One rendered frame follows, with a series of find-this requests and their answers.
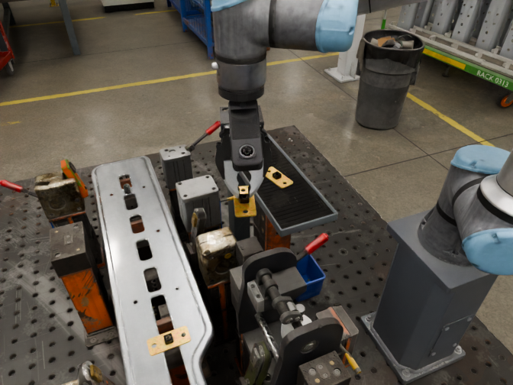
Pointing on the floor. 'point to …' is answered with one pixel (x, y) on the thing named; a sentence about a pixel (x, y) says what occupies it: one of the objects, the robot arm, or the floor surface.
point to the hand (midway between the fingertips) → (243, 194)
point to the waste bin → (385, 76)
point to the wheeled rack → (485, 70)
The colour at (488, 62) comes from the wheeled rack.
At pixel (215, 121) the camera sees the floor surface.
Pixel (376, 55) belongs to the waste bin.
